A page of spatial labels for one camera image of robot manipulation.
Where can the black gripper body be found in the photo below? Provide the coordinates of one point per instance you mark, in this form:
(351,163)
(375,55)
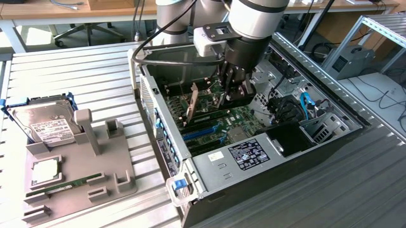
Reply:
(248,52)

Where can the black graphics card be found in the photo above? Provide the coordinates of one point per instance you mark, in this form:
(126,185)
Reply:
(240,103)

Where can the silver perforated drive cage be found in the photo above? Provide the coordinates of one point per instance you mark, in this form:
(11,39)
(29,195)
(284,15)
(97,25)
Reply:
(265,95)

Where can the thin socket locking lever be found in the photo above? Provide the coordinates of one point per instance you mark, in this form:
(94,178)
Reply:
(181,86)

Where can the green motherboard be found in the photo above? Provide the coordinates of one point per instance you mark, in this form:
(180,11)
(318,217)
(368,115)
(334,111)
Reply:
(241,118)

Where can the installed black RAM stick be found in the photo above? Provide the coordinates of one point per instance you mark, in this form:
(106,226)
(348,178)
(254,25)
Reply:
(209,117)

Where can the open grey PC case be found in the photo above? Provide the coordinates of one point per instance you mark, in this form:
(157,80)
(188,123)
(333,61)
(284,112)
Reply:
(172,71)

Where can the grey chipset heatsink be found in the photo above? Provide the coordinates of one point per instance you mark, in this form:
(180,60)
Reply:
(238,134)

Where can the blue expansion slot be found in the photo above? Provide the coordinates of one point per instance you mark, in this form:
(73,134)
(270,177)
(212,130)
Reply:
(197,134)

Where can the long wooden desk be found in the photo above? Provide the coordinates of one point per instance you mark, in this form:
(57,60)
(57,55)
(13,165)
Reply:
(317,7)

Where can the grey control box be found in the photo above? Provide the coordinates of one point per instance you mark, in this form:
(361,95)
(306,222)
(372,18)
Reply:
(352,61)

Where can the silver disk bay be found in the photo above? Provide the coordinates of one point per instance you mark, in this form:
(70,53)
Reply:
(324,128)

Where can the grey power supply unit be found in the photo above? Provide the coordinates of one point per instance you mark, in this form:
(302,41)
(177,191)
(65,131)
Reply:
(216,171)

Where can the white side table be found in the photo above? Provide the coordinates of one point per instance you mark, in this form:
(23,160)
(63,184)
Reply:
(365,95)

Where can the blue case latch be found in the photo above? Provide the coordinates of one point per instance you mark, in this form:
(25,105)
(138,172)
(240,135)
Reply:
(180,184)

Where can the brown cardboard box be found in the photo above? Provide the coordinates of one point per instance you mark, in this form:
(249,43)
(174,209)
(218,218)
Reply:
(107,4)

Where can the office chair with grey base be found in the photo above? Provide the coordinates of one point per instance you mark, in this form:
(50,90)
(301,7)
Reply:
(89,31)

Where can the grey parts rack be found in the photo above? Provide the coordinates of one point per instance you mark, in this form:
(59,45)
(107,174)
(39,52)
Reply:
(79,164)

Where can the silver hard disk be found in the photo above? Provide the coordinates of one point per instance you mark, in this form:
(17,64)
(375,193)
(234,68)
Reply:
(42,118)

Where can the green RAM stick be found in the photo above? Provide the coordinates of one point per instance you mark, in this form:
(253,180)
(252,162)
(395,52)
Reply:
(63,187)

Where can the silver CPU chip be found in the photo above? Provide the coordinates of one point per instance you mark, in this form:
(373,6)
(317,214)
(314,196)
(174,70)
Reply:
(46,172)

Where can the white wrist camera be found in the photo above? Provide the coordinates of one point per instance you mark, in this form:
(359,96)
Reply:
(204,45)

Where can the aluminium frame shelf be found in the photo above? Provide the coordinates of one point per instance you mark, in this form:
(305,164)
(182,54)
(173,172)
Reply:
(387,26)

